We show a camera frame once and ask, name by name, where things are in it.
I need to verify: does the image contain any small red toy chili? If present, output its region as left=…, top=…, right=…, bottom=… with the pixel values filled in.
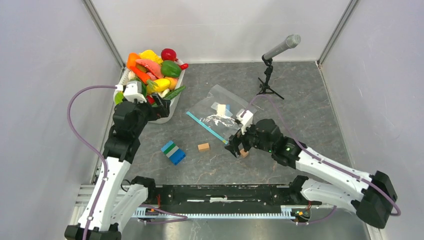
left=179, top=63, right=189, bottom=70

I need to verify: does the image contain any small wooden cube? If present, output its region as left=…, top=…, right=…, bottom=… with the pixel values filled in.
left=239, top=149, right=249, bottom=158

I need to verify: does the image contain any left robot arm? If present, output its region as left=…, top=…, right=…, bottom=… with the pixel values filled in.
left=64, top=94, right=171, bottom=240

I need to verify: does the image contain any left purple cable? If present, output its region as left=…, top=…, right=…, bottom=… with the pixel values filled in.
left=67, top=85, right=124, bottom=240

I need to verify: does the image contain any blue green white brick stack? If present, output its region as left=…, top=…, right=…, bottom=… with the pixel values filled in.
left=160, top=140, right=186, bottom=166

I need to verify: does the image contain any orange toy pepper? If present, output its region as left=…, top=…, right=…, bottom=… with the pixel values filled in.
left=126, top=52, right=140, bottom=70

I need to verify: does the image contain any grey microphone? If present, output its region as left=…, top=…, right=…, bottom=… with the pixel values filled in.
left=262, top=34, right=302, bottom=61

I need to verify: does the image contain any long wooden block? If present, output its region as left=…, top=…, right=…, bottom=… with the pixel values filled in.
left=197, top=142, right=210, bottom=152

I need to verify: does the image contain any black tripod mic stand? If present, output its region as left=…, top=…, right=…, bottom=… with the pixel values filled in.
left=256, top=56, right=285, bottom=100

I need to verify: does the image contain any red toy tomato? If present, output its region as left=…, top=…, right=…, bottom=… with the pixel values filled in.
left=146, top=95, right=156, bottom=105

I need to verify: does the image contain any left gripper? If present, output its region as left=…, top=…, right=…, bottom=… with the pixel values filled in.
left=130, top=91, right=170, bottom=136

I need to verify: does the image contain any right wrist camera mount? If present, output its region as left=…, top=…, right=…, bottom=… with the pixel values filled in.
left=236, top=109, right=254, bottom=135

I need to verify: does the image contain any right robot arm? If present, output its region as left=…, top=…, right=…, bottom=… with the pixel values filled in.
left=225, top=119, right=400, bottom=229

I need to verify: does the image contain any green toy bell pepper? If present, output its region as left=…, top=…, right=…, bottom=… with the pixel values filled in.
left=160, top=60, right=182, bottom=78

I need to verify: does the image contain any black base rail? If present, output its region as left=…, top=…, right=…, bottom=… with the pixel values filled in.
left=143, top=184, right=322, bottom=214

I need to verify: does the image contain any pink toy watermelon slice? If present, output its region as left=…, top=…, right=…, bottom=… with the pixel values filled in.
left=135, top=58, right=164, bottom=79

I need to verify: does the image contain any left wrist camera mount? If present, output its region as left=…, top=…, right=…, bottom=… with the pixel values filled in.
left=115, top=80, right=147, bottom=104

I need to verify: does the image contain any white plastic basket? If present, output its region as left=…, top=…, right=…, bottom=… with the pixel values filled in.
left=113, top=68, right=186, bottom=124

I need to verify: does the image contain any green toy cucumber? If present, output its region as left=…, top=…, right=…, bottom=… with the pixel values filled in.
left=163, top=85, right=186, bottom=101

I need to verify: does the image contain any clear zip top bag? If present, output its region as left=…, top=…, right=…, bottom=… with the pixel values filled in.
left=186, top=84, right=257, bottom=144

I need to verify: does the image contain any red toy apple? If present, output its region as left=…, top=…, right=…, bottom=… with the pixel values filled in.
left=160, top=48, right=178, bottom=62

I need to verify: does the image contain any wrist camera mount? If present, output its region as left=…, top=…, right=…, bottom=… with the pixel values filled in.
left=115, top=80, right=147, bottom=104
left=236, top=109, right=254, bottom=135

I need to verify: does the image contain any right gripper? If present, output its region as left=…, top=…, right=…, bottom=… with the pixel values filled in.
left=224, top=120, right=273, bottom=159

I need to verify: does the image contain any orange toy carrot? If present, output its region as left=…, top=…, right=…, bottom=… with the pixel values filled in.
left=129, top=66, right=157, bottom=88

